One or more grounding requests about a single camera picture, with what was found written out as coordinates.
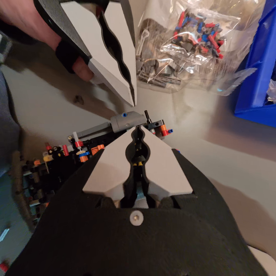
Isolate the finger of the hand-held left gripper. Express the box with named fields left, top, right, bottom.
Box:
left=104, top=0, right=138, bottom=106
left=60, top=1, right=135, bottom=107

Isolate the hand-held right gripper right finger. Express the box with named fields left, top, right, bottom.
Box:
left=139, top=126, right=194, bottom=208

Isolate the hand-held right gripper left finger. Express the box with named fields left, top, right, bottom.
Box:
left=83, top=126, right=139, bottom=208

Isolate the partly built lego car model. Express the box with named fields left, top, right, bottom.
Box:
left=10, top=110, right=180, bottom=229

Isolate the clear bag of lego parts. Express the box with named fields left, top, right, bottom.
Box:
left=135, top=0, right=266, bottom=96

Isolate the blue-grey square lego tile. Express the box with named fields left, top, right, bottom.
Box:
left=0, top=227, right=11, bottom=241

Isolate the person's left hand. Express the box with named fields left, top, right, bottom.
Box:
left=0, top=0, right=94, bottom=82

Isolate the blue plastic bin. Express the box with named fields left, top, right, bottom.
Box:
left=234, top=4, right=276, bottom=128

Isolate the pile of clear plastic bags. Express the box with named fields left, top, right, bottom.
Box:
left=266, top=79, right=276, bottom=104

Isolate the white book stand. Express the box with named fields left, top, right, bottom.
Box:
left=248, top=246, right=276, bottom=276

